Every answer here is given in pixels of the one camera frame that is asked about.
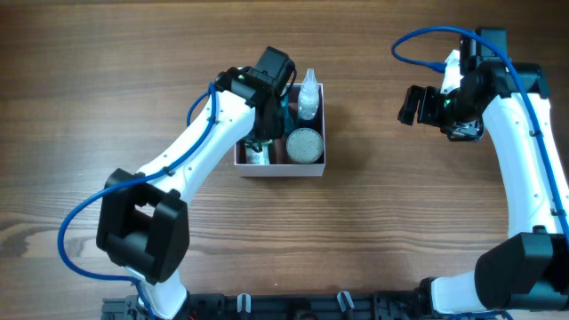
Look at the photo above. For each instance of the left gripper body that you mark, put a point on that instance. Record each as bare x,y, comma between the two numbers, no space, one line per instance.
268,129

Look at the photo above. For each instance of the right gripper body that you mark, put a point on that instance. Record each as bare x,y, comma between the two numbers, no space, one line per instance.
427,105

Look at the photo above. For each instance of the blue mouthwash bottle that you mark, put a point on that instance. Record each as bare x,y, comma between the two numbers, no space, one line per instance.
289,122

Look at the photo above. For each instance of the white green soap box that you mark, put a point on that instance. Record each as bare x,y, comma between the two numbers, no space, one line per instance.
261,156

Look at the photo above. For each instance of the white cotton bud tub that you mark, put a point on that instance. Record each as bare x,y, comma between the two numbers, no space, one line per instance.
304,146

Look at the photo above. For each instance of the clear pump sanitizer bottle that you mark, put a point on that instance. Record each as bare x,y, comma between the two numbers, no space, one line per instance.
309,97

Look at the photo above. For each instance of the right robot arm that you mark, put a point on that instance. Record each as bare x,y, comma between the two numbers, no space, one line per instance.
528,271

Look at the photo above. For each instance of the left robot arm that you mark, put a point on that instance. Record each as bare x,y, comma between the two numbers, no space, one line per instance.
143,224

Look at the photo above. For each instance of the pink open cardboard box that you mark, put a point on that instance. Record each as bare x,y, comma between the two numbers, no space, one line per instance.
279,165

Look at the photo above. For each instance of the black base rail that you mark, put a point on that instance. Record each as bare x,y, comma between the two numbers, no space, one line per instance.
339,306

